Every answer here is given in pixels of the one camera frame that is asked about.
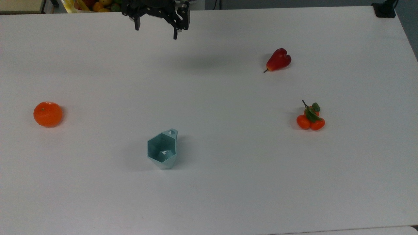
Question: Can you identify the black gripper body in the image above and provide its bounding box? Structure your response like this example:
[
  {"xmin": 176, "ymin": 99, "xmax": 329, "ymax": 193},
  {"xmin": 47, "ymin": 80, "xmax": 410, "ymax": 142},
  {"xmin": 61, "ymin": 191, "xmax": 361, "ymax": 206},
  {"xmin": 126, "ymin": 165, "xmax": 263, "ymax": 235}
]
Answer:
[{"xmin": 121, "ymin": 0, "xmax": 177, "ymax": 19}]

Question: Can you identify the teal faceted mug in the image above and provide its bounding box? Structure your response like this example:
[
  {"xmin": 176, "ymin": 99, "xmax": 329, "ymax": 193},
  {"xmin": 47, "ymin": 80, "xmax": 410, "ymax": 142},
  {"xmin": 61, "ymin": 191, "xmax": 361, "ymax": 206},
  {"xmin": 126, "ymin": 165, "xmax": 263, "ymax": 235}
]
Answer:
[{"xmin": 147, "ymin": 129, "xmax": 179, "ymax": 170}]

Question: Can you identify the red fruit in bag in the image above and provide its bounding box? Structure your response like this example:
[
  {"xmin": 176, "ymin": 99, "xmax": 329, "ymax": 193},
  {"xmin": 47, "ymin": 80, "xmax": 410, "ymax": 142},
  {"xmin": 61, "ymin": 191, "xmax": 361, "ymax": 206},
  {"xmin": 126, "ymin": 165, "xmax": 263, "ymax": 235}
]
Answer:
[{"xmin": 74, "ymin": 0, "xmax": 96, "ymax": 10}]

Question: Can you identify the red pear-shaped fruit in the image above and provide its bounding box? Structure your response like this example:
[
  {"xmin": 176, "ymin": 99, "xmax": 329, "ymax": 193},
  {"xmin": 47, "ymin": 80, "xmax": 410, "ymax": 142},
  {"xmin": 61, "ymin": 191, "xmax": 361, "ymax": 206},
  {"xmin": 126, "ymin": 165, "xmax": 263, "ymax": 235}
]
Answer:
[{"xmin": 263, "ymin": 48, "xmax": 292, "ymax": 73}]

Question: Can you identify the wooden furniture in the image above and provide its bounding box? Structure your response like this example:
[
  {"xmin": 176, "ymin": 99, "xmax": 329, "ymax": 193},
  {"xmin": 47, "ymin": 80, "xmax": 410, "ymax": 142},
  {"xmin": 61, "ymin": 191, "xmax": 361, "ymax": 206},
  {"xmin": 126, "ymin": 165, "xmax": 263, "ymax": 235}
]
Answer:
[{"xmin": 0, "ymin": 0, "xmax": 47, "ymax": 15}]

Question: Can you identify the orange mandarin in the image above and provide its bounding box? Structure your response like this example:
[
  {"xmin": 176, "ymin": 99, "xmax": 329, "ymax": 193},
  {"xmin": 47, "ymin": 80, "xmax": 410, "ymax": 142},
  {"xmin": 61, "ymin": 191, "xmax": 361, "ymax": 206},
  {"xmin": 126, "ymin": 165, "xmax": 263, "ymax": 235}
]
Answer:
[{"xmin": 33, "ymin": 102, "xmax": 63, "ymax": 128}]

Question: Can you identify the small oranges cluster with leaves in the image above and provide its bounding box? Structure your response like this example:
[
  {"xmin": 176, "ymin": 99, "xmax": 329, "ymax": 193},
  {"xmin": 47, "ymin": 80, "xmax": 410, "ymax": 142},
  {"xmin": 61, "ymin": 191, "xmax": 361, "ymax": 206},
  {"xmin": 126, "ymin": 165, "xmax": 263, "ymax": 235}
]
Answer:
[{"xmin": 296, "ymin": 100, "xmax": 326, "ymax": 131}]

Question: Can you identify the black clamp mount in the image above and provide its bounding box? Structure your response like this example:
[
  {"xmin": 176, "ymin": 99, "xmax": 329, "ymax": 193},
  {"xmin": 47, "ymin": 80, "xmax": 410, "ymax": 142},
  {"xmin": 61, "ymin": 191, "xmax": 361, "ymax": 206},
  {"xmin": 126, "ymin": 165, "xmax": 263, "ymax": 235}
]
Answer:
[{"xmin": 372, "ymin": 0, "xmax": 398, "ymax": 18}]

